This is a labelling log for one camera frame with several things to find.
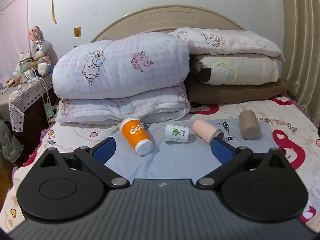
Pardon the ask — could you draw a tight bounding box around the white cable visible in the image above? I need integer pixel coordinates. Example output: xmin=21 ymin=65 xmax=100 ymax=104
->
xmin=30 ymin=67 xmax=52 ymax=127

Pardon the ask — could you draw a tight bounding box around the grey green cloth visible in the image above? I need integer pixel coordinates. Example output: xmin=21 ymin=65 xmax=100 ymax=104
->
xmin=0 ymin=119 xmax=17 ymax=169

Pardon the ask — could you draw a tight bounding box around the pink hanging cloth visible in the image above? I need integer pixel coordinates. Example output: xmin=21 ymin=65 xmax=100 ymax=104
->
xmin=0 ymin=0 xmax=32 ymax=87

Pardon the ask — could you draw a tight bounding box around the white pink folded blanket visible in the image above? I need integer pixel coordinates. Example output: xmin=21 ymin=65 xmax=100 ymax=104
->
xmin=55 ymin=83 xmax=191 ymax=126

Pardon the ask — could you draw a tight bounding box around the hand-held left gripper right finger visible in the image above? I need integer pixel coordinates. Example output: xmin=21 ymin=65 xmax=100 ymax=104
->
xmin=195 ymin=137 xmax=287 ymax=189

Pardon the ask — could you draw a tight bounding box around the grey plush rabbit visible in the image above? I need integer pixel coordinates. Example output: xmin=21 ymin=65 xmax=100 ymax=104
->
xmin=28 ymin=25 xmax=53 ymax=77

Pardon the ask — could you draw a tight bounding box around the taupe cup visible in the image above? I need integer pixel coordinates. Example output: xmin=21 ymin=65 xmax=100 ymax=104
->
xmin=238 ymin=110 xmax=261 ymax=140

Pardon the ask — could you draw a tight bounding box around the side table with patterned cloth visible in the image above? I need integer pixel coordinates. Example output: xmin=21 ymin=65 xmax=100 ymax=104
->
xmin=0 ymin=74 xmax=55 ymax=137

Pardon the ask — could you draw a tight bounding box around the white green-print paper cup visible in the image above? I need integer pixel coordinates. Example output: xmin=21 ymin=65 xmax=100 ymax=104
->
xmin=164 ymin=123 xmax=189 ymax=143

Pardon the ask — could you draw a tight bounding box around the beige curtain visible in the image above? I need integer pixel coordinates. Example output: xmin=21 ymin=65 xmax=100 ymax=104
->
xmin=279 ymin=0 xmax=320 ymax=122

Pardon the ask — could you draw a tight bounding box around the pink cup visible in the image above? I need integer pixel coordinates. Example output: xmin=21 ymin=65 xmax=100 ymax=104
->
xmin=192 ymin=119 xmax=223 ymax=146

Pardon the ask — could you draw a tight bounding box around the green face mask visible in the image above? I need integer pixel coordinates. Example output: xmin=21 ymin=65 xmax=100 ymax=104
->
xmin=43 ymin=102 xmax=56 ymax=119

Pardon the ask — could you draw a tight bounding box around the pink bear-print pillow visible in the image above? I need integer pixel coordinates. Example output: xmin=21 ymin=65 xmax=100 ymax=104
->
xmin=169 ymin=27 xmax=286 ymax=62

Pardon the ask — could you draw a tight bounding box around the beige bed headboard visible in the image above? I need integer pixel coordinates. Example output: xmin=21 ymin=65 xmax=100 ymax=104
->
xmin=91 ymin=5 xmax=247 ymax=43

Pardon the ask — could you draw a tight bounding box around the cream folded quilt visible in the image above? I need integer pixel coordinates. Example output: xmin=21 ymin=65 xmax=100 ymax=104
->
xmin=190 ymin=54 xmax=280 ymax=85

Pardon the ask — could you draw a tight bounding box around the small white plush toy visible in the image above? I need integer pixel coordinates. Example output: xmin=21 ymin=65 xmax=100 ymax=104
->
xmin=13 ymin=64 xmax=24 ymax=82

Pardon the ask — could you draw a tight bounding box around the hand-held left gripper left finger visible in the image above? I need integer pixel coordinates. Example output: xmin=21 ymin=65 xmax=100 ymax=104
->
xmin=39 ymin=137 xmax=130 ymax=189

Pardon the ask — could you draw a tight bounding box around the brown folded blanket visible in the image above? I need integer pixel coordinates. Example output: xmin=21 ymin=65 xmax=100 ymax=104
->
xmin=184 ymin=74 xmax=288 ymax=105

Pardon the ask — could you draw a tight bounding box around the yellow tape strip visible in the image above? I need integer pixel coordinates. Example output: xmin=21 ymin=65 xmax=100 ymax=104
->
xmin=50 ymin=0 xmax=58 ymax=25

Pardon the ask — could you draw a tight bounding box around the orange paper cup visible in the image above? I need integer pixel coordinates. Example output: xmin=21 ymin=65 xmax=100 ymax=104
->
xmin=120 ymin=116 xmax=154 ymax=156

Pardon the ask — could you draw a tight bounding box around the light blue cloth mat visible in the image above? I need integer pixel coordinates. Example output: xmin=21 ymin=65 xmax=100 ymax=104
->
xmin=104 ymin=119 xmax=273 ymax=181

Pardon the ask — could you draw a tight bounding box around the folded pink checkered quilt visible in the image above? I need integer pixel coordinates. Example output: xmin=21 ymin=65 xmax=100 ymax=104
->
xmin=51 ymin=32 xmax=191 ymax=100

